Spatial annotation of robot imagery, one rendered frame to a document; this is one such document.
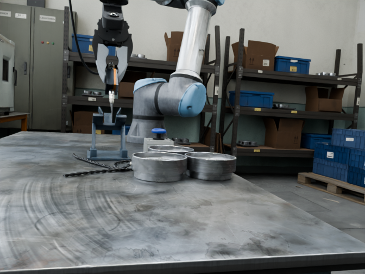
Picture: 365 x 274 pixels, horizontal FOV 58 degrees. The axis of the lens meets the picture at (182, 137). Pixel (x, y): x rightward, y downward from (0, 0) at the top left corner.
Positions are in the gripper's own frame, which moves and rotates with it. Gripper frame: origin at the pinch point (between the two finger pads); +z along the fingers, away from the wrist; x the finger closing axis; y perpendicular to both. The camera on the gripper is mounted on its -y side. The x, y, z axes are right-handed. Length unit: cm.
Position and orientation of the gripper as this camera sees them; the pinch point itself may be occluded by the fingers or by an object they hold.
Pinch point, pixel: (111, 78)
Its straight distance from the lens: 84.0
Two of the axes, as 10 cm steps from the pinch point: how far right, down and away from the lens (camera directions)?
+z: -0.6, 9.9, 0.9
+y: -2.8, -1.0, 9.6
